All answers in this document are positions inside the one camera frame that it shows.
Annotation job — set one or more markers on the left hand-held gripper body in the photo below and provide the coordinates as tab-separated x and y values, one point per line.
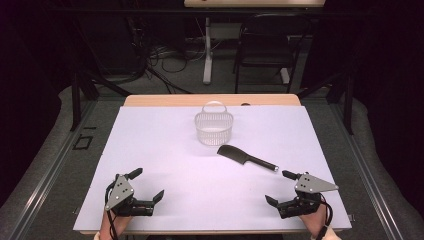
123	196

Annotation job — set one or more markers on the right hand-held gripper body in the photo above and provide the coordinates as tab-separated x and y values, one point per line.
308	191

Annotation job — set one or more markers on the white plastic basket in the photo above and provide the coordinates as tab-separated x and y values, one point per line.
213	128

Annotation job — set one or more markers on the person's left hand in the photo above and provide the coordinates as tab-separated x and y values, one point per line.
115	223

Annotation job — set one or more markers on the person's right hand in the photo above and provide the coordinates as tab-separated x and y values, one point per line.
313	223

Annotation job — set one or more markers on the white table mat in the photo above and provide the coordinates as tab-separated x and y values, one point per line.
186	186

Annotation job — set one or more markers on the wooden table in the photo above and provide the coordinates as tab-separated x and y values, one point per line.
186	100

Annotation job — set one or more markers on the black metal stand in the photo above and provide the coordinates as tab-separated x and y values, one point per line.
76	100
348	100

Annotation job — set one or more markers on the white desk leg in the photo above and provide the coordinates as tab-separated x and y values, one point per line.
208	66
285	76

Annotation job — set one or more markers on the black folding chair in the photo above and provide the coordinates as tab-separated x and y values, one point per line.
266	50

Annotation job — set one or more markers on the light wooden desk top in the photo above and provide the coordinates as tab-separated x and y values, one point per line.
253	3

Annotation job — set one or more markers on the aluminium floor rail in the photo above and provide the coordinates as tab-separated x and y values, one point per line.
366	173
50	173

